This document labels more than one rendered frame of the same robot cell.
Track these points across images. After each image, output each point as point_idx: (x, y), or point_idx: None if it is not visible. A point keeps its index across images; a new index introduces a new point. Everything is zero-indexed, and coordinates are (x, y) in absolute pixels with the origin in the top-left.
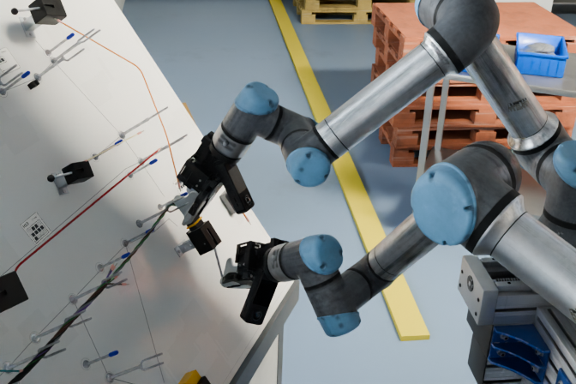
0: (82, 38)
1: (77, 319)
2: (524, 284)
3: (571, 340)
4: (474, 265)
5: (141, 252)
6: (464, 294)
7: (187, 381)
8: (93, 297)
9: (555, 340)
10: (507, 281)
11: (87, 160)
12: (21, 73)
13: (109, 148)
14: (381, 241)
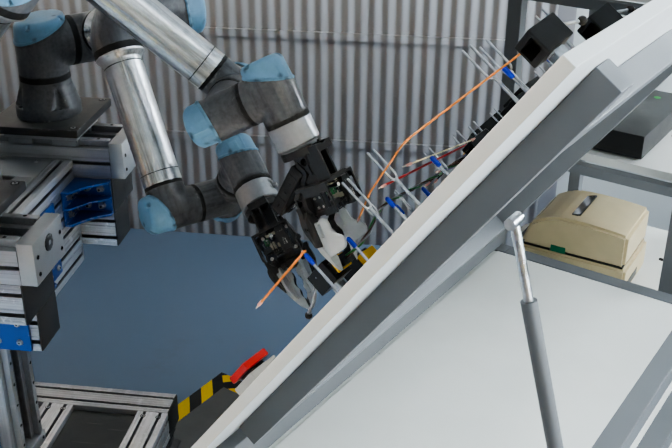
0: (488, 64)
1: None
2: (11, 213)
3: (12, 212)
4: (34, 234)
5: None
6: (46, 269)
7: (371, 245)
8: (453, 162)
9: (25, 213)
10: (24, 216)
11: (470, 139)
12: (537, 16)
13: (446, 149)
14: (167, 158)
